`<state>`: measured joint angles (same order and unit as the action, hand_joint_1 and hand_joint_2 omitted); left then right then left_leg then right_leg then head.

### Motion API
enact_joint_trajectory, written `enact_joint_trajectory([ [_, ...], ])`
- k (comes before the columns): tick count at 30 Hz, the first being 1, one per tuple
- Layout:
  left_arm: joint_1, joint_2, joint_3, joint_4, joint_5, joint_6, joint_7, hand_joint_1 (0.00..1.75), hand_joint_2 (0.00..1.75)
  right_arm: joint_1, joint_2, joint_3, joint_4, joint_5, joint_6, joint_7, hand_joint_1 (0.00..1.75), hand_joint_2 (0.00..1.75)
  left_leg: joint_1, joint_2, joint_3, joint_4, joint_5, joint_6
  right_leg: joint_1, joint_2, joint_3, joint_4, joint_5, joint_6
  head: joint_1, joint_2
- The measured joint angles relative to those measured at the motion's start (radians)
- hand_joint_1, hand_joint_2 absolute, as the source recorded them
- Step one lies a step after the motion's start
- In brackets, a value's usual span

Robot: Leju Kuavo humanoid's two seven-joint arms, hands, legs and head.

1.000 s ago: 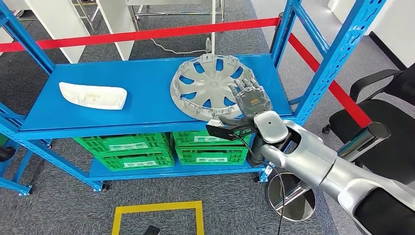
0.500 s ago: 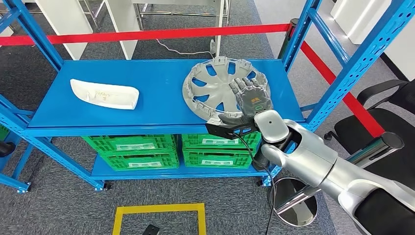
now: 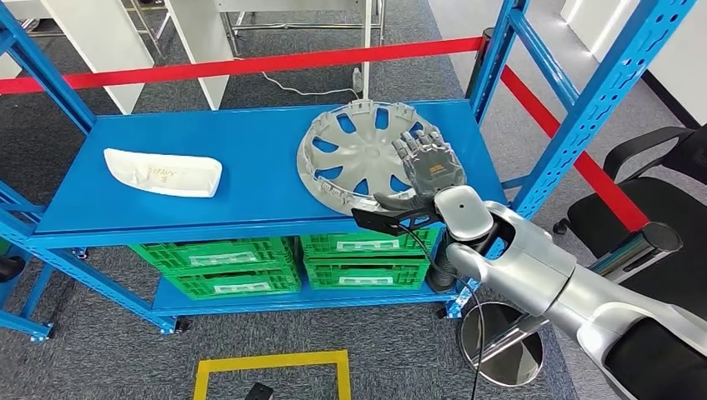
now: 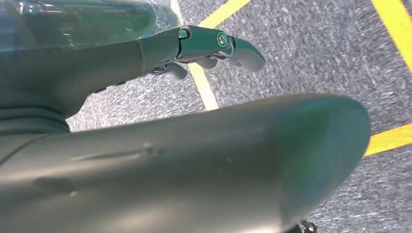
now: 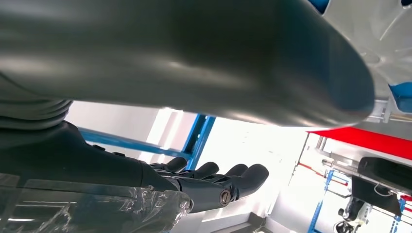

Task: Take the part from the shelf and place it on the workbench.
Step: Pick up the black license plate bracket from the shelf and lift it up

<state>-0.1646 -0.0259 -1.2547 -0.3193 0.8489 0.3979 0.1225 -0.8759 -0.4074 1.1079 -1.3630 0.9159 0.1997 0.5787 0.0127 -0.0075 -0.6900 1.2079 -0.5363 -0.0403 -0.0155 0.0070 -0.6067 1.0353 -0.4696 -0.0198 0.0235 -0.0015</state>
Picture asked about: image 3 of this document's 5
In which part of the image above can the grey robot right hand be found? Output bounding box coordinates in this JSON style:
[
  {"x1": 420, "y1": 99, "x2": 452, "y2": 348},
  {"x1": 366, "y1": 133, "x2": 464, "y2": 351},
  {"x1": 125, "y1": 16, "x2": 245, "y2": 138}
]
[{"x1": 374, "y1": 125, "x2": 467, "y2": 213}]

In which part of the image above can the grey plastic wheel cover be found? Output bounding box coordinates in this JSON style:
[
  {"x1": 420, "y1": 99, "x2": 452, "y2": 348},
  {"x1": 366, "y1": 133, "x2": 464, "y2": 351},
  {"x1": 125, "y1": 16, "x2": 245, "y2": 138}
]
[{"x1": 296, "y1": 100, "x2": 451, "y2": 218}]

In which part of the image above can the white curved plastic part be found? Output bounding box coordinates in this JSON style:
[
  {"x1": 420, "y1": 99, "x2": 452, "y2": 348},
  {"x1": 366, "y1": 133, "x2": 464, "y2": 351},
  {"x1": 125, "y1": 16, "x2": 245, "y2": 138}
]
[{"x1": 103, "y1": 147, "x2": 223, "y2": 198}]

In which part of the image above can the green plastic crate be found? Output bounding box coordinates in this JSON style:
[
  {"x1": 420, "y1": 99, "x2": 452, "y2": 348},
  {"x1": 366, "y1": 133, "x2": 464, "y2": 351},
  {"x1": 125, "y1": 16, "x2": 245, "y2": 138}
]
[
  {"x1": 165, "y1": 268, "x2": 302, "y2": 301},
  {"x1": 303, "y1": 256, "x2": 431, "y2": 291},
  {"x1": 299, "y1": 227, "x2": 440, "y2": 259},
  {"x1": 128, "y1": 237, "x2": 293, "y2": 278}
]

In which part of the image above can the red barrier belt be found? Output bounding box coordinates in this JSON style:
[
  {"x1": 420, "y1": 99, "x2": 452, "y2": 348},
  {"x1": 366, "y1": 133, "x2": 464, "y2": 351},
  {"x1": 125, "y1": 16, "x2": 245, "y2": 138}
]
[
  {"x1": 0, "y1": 35, "x2": 484, "y2": 96},
  {"x1": 499, "y1": 65, "x2": 650, "y2": 233}
]

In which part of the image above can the black office chair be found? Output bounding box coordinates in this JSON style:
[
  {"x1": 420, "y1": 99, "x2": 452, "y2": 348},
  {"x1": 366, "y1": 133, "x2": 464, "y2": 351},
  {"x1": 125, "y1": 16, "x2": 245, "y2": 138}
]
[{"x1": 552, "y1": 123, "x2": 707, "y2": 333}]

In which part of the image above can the white furniture panel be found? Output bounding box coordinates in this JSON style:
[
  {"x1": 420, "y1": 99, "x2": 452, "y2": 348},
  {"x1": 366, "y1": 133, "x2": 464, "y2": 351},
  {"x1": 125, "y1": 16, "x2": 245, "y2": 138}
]
[
  {"x1": 165, "y1": 0, "x2": 236, "y2": 112},
  {"x1": 41, "y1": 0, "x2": 156, "y2": 116}
]

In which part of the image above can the yellow floor tape square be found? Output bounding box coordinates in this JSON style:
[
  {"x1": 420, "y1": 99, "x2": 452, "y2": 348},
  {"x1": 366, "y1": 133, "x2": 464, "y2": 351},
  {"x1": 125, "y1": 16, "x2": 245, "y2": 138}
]
[{"x1": 193, "y1": 349, "x2": 353, "y2": 400}]

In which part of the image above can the black cylinder object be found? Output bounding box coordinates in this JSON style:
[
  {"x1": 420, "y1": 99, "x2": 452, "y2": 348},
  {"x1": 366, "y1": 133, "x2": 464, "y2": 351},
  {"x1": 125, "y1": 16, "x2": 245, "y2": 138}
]
[{"x1": 0, "y1": 255, "x2": 26, "y2": 283}]

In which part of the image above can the black ribbed hose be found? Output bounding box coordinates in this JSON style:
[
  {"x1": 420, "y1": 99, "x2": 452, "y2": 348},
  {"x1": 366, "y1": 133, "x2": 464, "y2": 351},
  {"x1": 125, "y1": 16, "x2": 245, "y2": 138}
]
[{"x1": 428, "y1": 232, "x2": 460, "y2": 293}]

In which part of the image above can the black stanchion post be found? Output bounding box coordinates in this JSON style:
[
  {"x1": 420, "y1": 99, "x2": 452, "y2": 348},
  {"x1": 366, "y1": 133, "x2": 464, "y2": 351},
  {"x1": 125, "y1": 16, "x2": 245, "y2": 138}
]
[{"x1": 464, "y1": 26, "x2": 495, "y2": 101}]

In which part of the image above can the metal frame table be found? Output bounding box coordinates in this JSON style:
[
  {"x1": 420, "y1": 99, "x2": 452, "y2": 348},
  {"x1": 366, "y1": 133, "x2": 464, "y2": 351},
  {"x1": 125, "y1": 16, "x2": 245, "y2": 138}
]
[{"x1": 215, "y1": 0, "x2": 388, "y2": 101}]

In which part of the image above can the white cable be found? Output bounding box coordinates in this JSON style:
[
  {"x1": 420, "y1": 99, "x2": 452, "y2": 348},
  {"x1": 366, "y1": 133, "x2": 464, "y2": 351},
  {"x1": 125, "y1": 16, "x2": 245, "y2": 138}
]
[{"x1": 234, "y1": 57, "x2": 361, "y2": 98}]

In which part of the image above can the black cable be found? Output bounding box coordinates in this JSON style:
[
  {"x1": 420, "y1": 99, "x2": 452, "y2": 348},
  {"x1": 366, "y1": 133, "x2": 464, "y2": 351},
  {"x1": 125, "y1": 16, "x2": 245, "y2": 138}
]
[{"x1": 397, "y1": 223, "x2": 487, "y2": 400}]

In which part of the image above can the chrome stanchion post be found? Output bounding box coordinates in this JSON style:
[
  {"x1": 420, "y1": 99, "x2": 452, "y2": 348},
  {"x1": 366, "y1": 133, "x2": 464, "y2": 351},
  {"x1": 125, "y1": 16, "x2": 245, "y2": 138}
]
[{"x1": 458, "y1": 220, "x2": 684, "y2": 388}]

